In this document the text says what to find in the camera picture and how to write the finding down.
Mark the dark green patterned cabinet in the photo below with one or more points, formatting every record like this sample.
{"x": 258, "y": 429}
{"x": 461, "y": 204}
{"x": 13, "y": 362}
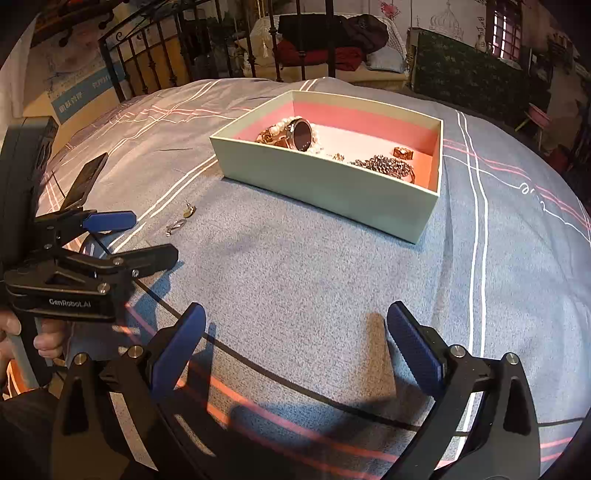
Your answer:
{"x": 453, "y": 72}

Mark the pale green jewelry box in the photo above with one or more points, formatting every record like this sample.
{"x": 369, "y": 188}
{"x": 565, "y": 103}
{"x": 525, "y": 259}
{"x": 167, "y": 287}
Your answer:
{"x": 370, "y": 186}

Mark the grey pillow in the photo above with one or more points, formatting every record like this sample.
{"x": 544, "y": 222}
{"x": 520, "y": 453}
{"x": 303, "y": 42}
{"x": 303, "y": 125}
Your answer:
{"x": 386, "y": 59}

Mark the white vase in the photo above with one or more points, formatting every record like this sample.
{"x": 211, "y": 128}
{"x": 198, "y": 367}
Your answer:
{"x": 481, "y": 44}

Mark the black metal bed frame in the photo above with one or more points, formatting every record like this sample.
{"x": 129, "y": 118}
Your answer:
{"x": 165, "y": 44}

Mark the black smartphone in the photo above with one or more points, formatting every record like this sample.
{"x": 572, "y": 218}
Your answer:
{"x": 83, "y": 184}

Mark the person's left hand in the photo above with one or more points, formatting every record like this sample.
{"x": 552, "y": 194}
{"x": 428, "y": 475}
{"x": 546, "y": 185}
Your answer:
{"x": 50, "y": 342}

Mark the tan strap wristwatch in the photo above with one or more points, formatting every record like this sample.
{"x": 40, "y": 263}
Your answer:
{"x": 295, "y": 134}

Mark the grey striped bed cover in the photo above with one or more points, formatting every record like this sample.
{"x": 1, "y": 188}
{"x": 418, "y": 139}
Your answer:
{"x": 297, "y": 376}

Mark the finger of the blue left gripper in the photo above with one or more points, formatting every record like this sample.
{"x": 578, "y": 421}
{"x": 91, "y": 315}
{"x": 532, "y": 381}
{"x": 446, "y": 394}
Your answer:
{"x": 144, "y": 262}
{"x": 109, "y": 221}

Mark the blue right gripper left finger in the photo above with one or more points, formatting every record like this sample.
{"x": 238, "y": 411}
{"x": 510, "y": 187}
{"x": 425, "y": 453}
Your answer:
{"x": 171, "y": 349}

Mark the red and black clothes pile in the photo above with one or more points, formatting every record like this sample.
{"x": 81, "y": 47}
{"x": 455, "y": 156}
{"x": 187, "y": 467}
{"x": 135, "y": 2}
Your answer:
{"x": 305, "y": 41}

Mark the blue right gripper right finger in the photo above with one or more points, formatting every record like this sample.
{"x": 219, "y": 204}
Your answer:
{"x": 421, "y": 347}

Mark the pink round stool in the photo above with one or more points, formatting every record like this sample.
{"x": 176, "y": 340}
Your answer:
{"x": 538, "y": 117}

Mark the gold ring cluster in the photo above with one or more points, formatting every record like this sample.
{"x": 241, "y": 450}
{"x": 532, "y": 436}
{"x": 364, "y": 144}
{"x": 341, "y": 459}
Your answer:
{"x": 403, "y": 153}

